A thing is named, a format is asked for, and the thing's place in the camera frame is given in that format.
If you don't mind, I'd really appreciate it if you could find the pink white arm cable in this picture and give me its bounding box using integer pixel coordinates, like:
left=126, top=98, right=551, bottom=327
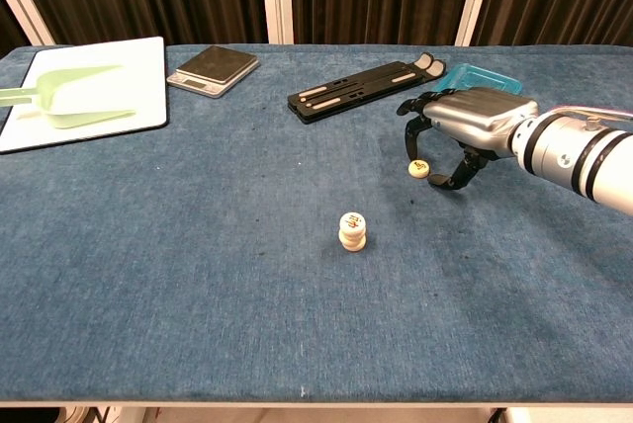
left=546, top=104, right=633, bottom=124

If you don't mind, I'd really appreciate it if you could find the silver digital kitchen scale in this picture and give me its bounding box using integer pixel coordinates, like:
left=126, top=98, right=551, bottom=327
left=166, top=44, right=261, bottom=100

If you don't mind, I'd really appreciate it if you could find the white object under table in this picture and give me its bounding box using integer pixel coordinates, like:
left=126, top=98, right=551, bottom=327
left=51, top=406, right=125, bottom=423

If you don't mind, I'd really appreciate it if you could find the white rectangular board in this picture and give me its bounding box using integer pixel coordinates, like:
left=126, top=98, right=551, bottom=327
left=0, top=36, right=170, bottom=154

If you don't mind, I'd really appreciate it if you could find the black folding stand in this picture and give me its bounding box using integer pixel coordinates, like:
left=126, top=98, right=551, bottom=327
left=287, top=51, right=447, bottom=126

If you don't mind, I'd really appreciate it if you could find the blue fabric table cover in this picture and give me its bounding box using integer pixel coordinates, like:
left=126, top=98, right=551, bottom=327
left=0, top=42, right=633, bottom=404

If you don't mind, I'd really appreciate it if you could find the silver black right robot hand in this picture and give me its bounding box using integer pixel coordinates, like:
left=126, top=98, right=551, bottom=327
left=395, top=86, right=541, bottom=191

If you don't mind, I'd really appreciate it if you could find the teal transparent plastic lid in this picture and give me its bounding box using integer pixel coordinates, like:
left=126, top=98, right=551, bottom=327
left=434, top=62, right=524, bottom=96

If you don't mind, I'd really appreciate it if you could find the light green plastic scoop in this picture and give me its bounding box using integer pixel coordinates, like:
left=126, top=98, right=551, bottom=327
left=0, top=64, right=137, bottom=130

